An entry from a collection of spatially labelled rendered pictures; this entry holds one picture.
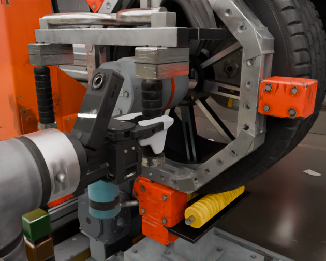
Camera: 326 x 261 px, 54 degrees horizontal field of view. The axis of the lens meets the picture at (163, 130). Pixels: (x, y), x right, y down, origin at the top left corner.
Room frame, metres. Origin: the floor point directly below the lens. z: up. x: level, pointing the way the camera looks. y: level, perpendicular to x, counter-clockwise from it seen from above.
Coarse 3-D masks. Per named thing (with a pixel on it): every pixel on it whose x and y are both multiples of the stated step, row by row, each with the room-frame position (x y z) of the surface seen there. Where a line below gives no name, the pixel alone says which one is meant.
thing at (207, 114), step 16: (128, 48) 1.05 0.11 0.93; (192, 48) 0.86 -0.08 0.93; (240, 48) 0.78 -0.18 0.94; (192, 64) 0.91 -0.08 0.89; (208, 64) 0.83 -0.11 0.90; (208, 80) 0.83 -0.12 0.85; (208, 96) 0.88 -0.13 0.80; (224, 96) 0.80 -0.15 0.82; (192, 112) 0.87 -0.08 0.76; (208, 112) 0.82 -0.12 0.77; (176, 128) 1.08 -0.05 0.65; (192, 128) 0.86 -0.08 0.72; (224, 128) 0.80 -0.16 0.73; (176, 144) 0.99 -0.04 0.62; (192, 144) 0.85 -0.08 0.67; (208, 144) 1.01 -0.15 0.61; (224, 144) 1.00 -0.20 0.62; (176, 160) 0.88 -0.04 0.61; (192, 160) 0.86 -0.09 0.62
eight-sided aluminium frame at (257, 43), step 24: (120, 0) 0.89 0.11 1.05; (216, 0) 0.70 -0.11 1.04; (240, 0) 0.71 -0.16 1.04; (240, 24) 0.66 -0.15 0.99; (96, 48) 0.95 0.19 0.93; (264, 48) 0.64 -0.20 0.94; (264, 72) 0.67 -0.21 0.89; (240, 96) 0.65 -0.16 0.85; (240, 120) 0.65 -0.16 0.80; (264, 120) 0.67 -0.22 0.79; (240, 144) 0.65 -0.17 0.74; (144, 168) 0.83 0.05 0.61; (168, 168) 0.83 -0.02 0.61; (216, 168) 0.68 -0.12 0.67
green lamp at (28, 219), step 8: (24, 216) 0.50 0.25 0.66; (32, 216) 0.50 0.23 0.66; (40, 216) 0.50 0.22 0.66; (48, 216) 0.51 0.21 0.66; (24, 224) 0.49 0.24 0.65; (32, 224) 0.48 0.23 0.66; (40, 224) 0.49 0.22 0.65; (48, 224) 0.50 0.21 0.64; (24, 232) 0.50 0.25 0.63; (32, 232) 0.48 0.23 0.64; (40, 232) 0.49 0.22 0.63; (48, 232) 0.50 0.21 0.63; (32, 240) 0.48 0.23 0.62
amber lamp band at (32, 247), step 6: (24, 240) 0.50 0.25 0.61; (48, 240) 0.50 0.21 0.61; (30, 246) 0.49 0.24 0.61; (36, 246) 0.48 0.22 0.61; (42, 246) 0.49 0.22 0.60; (48, 246) 0.50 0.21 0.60; (30, 252) 0.49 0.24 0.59; (36, 252) 0.48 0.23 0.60; (42, 252) 0.49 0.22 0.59; (48, 252) 0.50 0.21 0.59; (30, 258) 0.49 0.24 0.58; (36, 258) 0.48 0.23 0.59; (42, 258) 0.49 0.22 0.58
